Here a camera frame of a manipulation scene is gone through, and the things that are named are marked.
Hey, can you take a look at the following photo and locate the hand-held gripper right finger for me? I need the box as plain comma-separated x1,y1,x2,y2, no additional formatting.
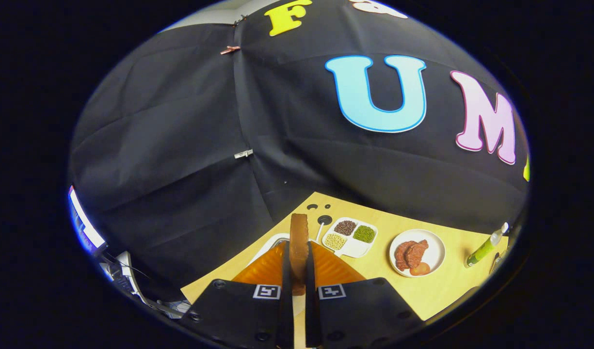
305,241,423,349

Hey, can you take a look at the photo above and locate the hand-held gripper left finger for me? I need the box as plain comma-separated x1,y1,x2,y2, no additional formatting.
183,241,295,349

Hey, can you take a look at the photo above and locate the bread slice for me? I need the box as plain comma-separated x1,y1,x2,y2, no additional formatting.
289,213,310,296

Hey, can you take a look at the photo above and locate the white toaster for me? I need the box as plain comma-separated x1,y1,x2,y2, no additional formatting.
248,233,291,267

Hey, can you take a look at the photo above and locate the white divided dish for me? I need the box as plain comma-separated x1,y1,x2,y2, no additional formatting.
322,217,379,258

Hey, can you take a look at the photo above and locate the pile of green beans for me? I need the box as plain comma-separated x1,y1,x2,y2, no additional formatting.
353,225,376,244

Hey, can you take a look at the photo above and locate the brown meat slice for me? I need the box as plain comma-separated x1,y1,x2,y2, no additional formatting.
406,239,429,268
395,241,414,271

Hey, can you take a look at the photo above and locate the round white plate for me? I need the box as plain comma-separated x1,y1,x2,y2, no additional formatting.
389,229,446,278

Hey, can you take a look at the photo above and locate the white stand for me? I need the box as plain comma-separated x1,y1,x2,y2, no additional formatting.
113,251,181,316

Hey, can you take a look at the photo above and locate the black backdrop cloth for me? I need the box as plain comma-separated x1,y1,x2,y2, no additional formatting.
69,0,530,301

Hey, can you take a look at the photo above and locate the green label bottle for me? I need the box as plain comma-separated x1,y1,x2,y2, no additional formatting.
465,222,510,268

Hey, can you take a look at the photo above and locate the computer monitor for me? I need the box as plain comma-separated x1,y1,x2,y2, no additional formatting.
68,186,107,255

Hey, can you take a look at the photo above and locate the wire basket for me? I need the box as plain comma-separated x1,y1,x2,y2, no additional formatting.
490,248,511,273

